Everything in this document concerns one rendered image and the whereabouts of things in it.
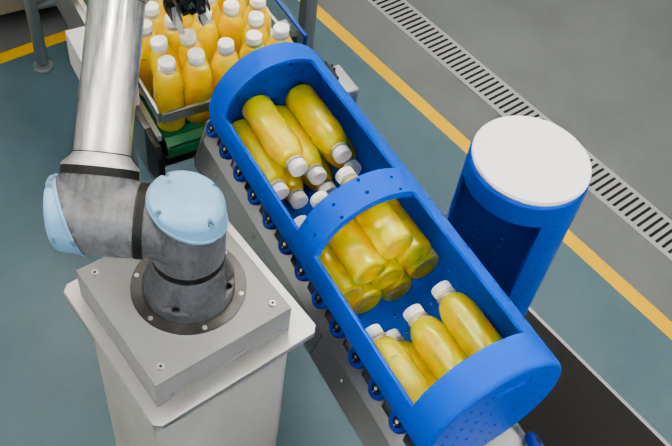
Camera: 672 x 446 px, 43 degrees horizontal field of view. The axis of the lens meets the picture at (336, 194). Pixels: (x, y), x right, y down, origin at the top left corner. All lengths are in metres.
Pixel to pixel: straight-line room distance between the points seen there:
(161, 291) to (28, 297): 1.61
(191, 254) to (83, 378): 1.53
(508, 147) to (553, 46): 2.10
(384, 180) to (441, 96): 2.07
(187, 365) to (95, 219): 0.27
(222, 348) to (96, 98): 0.43
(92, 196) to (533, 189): 1.03
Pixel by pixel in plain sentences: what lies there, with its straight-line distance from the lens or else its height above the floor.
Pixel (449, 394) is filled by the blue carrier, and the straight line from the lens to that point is 1.41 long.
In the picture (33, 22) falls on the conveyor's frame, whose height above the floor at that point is 0.24.
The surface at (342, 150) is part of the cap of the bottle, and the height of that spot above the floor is 1.13.
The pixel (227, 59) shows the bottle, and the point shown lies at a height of 1.07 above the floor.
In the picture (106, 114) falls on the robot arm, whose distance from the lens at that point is 1.30.
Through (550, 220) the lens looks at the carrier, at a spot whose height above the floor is 0.98.
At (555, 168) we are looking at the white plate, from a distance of 2.00.
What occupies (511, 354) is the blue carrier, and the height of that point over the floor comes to 1.23.
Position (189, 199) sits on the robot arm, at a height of 1.44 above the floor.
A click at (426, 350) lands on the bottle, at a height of 1.08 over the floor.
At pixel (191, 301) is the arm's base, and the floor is 1.27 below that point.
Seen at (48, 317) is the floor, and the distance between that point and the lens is 2.90.
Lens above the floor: 2.41
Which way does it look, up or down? 49 degrees down
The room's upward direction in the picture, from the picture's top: 9 degrees clockwise
